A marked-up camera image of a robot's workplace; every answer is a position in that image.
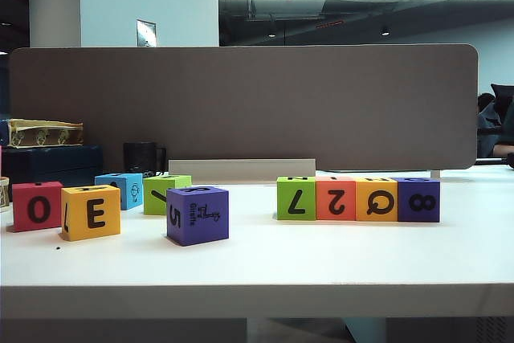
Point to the green foam block number seven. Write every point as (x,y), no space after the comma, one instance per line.
(296,200)

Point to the purple foam block number five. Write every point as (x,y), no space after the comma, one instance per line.
(197,218)

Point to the orange foam block number two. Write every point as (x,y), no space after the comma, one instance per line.
(335,200)

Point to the green seven block animal print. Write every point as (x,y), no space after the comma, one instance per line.
(154,201)

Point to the yellow foam block letter Q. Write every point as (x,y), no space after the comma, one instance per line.
(376,201)

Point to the blue foam block letter A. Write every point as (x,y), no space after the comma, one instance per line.
(128,190)

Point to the purple foam block number eight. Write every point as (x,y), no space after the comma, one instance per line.
(419,201)

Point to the yellow foam block letter E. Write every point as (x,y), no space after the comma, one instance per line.
(94,214)

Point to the red foam block letter O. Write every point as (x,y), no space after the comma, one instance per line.
(38,208)

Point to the brown fabric desk divider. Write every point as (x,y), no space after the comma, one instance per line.
(321,106)

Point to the black mug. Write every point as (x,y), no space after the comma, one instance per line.
(138,156)

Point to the red ceiling sign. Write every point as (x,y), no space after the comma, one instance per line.
(329,24)

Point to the dark blue box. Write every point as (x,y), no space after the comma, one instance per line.
(52,162)

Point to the white table leg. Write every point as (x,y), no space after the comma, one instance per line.
(369,331)

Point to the gold patterned box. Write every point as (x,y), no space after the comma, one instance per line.
(44,134)

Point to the seated person in dark clothes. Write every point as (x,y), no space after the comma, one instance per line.
(488,126)

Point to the black chair headrest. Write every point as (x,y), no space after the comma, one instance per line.
(504,96)

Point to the black round object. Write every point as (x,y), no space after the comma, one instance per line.
(511,161)

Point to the blue packet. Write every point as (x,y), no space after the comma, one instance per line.
(3,134)

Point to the small beige drum container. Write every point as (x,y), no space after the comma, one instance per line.
(3,196)

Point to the silver wall plate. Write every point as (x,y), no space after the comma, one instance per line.
(145,33)

